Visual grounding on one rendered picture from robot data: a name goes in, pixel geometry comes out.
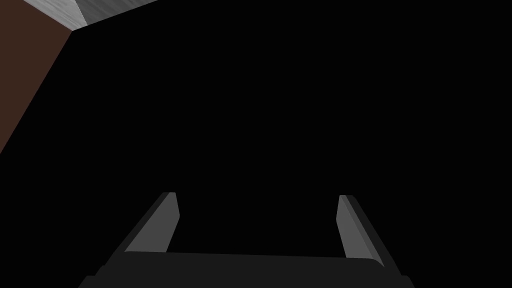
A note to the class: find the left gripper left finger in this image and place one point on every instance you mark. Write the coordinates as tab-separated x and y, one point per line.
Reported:
158	228

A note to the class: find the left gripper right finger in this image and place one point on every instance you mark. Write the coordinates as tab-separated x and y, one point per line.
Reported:
354	232

